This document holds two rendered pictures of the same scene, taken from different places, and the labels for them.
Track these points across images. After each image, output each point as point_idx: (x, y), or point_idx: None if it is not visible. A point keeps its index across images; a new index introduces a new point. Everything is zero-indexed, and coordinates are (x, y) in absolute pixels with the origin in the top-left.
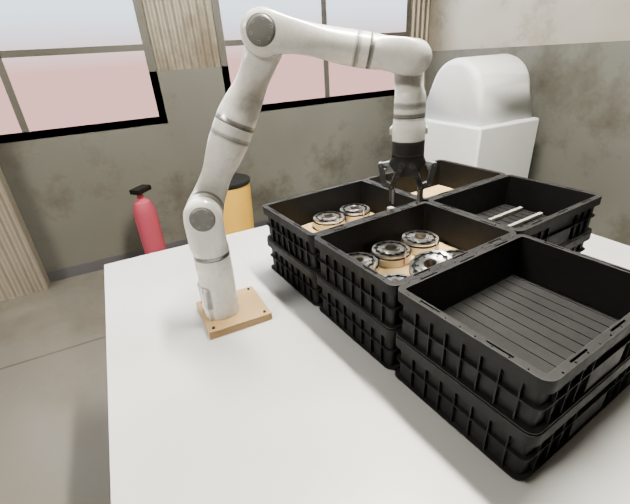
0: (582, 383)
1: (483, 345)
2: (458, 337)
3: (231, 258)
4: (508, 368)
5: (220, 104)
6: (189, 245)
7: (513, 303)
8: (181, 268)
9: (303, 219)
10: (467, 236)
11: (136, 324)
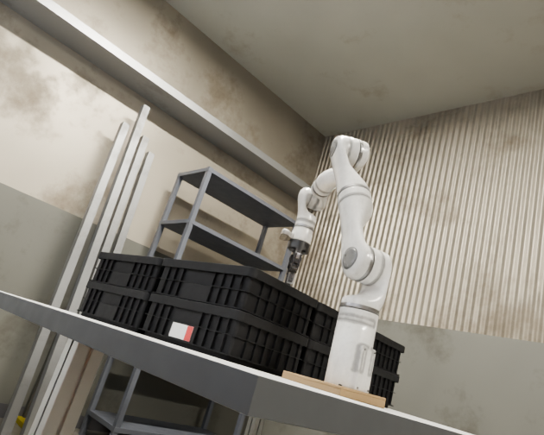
0: None
1: (395, 342)
2: (389, 343)
3: (197, 352)
4: (399, 348)
5: (364, 182)
6: (385, 296)
7: None
8: (243, 367)
9: (211, 293)
10: None
11: (411, 418)
